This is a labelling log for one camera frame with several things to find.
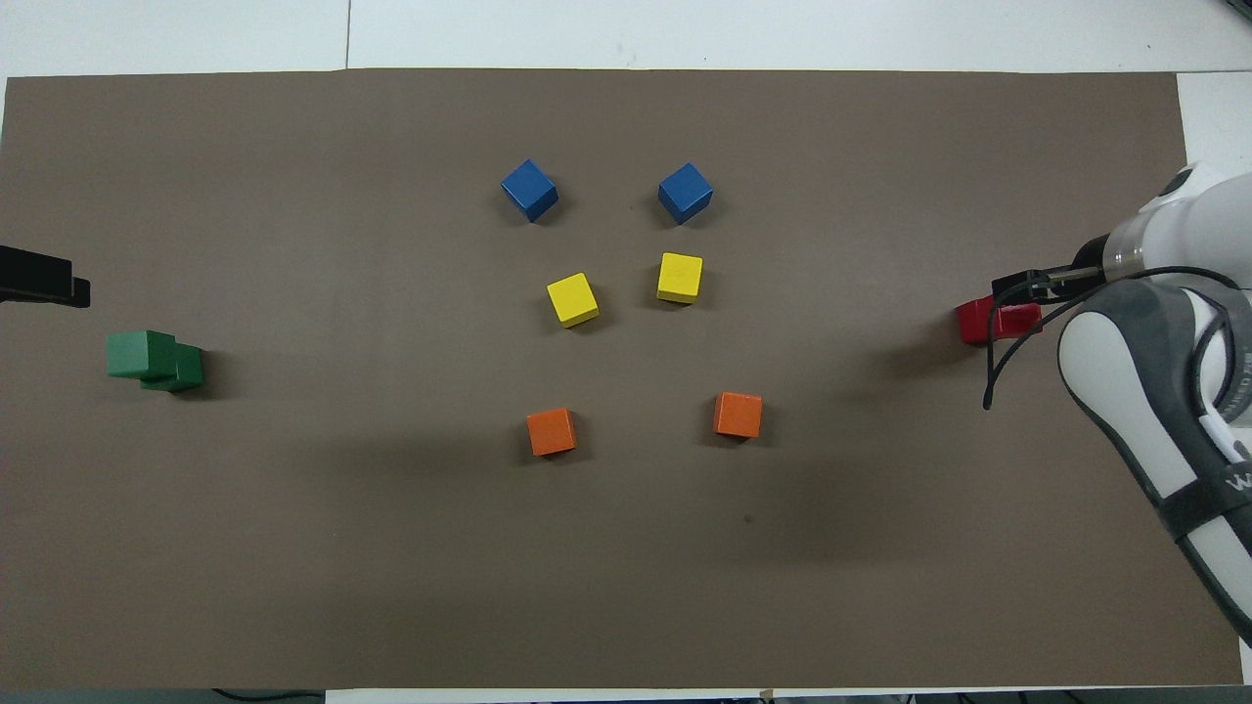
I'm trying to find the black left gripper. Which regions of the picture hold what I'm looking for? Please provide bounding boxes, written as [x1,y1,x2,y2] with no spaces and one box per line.
[0,244,92,310]

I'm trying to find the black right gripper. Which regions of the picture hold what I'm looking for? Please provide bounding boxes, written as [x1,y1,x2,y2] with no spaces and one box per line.
[991,268,1055,308]

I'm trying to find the red wooden block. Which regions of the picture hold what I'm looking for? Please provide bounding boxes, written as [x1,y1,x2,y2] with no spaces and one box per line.
[956,297,999,346]
[990,301,1044,343]

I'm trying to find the green wooden block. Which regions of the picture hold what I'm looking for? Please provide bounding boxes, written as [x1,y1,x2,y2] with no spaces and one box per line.
[107,330,178,381]
[140,344,205,394]

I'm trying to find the orange wooden block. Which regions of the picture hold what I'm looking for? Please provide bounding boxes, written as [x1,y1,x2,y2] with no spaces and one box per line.
[712,391,765,440]
[525,407,578,458]

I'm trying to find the brown table mat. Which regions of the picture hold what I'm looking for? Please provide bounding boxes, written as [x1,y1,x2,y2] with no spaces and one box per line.
[0,66,1245,690]

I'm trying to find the yellow wooden block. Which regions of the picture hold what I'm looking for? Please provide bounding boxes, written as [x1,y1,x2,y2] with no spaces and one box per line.
[546,272,602,330]
[655,251,705,305]

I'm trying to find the blue wooden block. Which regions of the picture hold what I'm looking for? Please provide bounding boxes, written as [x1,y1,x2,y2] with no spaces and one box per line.
[501,158,560,224]
[657,161,715,227]

